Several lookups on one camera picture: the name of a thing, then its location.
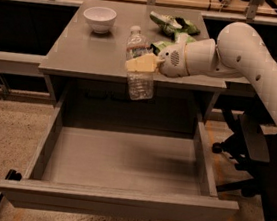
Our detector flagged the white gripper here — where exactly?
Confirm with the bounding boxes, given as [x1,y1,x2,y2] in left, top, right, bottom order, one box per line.
[125,43,188,78]

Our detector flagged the clear plastic water bottle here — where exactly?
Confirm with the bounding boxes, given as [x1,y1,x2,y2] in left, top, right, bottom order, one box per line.
[125,25,155,100]

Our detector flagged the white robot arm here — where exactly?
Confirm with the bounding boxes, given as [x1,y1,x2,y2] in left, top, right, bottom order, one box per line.
[125,22,277,126]

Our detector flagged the grey counter cabinet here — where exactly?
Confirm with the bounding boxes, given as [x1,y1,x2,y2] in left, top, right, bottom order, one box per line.
[39,0,226,119]

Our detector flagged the grey open top drawer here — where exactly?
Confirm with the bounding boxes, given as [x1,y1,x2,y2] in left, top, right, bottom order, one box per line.
[0,87,238,221]

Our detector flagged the green chip bag front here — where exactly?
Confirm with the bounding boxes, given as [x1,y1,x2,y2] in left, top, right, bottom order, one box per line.
[150,32,196,55]

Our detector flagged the green chip bag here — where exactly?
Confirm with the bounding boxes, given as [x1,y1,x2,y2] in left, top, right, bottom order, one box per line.
[150,32,196,55]
[149,11,201,36]

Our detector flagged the green chip bag back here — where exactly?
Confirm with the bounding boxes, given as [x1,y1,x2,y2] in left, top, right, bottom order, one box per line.
[149,11,201,36]

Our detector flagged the white ceramic bowl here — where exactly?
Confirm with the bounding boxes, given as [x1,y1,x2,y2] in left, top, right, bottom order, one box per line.
[83,6,117,34]

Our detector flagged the black office chair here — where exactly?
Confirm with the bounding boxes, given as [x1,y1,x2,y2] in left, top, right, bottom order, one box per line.
[203,11,277,221]

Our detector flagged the black cable with plug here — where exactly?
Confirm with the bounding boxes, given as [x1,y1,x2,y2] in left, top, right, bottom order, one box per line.
[206,0,234,14]

